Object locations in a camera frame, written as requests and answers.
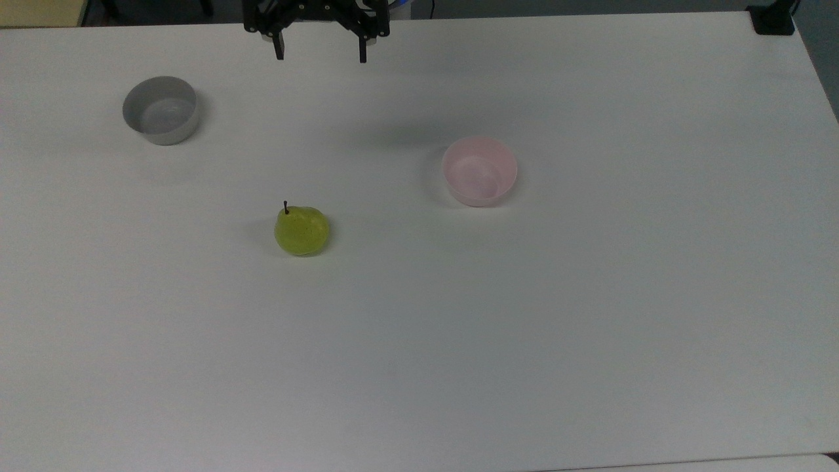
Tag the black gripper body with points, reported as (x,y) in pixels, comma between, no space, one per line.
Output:
(318,10)

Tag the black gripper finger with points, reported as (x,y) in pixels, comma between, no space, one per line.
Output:
(280,47)
(362,51)

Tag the green pear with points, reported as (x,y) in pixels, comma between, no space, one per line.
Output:
(301,233)

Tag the grey plastic bowl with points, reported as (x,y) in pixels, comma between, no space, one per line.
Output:
(160,115)

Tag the pink plastic bowl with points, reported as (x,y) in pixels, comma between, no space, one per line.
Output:
(478,174)

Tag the yellow wooden board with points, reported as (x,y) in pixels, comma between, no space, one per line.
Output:
(39,12)

